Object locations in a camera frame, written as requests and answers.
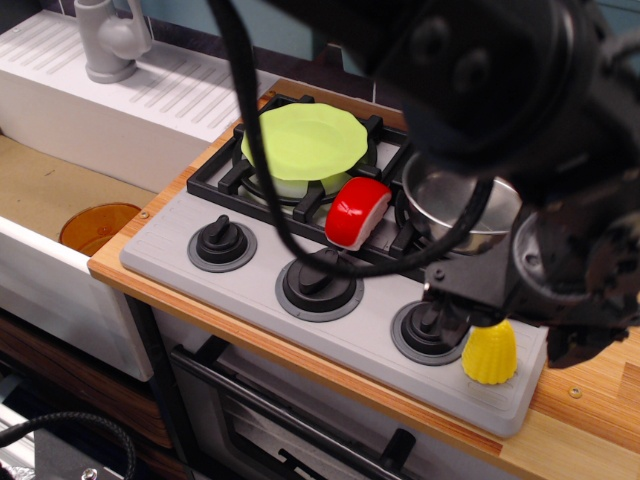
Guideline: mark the red and white toy sushi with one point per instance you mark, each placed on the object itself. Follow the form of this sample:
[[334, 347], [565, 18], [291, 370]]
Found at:
[[356, 211]]

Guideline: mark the grey toy faucet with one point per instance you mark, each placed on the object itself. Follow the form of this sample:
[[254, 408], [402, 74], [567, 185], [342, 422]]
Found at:
[[111, 44]]

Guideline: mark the grey toy stove top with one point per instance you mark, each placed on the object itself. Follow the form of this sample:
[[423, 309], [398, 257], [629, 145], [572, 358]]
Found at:
[[361, 341]]

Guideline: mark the light green plastic plate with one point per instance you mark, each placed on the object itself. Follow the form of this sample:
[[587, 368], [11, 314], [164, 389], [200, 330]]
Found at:
[[311, 141]]

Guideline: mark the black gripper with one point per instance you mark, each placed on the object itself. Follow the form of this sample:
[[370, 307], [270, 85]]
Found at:
[[572, 266]]

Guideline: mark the yellow plastic corn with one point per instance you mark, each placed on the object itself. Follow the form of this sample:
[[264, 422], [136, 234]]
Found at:
[[490, 354]]

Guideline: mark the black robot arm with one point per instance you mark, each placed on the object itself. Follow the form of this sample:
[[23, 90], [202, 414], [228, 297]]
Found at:
[[540, 94]]

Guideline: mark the black burner grate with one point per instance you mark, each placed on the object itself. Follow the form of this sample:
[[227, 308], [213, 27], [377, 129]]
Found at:
[[228, 179]]

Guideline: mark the middle black stove knob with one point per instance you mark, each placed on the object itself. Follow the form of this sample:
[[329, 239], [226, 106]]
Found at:
[[313, 296]]

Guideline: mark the toy oven door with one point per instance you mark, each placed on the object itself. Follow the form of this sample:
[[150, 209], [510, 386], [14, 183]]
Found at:
[[239, 417]]

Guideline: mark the black stove knob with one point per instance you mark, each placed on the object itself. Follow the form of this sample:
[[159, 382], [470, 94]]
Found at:
[[222, 246], [313, 296], [420, 333]]

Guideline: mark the right black stove knob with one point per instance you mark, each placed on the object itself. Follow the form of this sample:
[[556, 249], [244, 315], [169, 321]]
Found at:
[[420, 333]]

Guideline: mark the stainless steel pot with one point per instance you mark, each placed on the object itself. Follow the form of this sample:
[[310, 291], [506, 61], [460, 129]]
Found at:
[[436, 199]]

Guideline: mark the left black stove knob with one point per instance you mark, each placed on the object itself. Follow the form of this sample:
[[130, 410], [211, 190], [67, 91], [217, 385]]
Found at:
[[222, 246]]

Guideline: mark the white toy sink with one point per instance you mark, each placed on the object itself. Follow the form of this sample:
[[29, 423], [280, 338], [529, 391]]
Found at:
[[68, 143]]

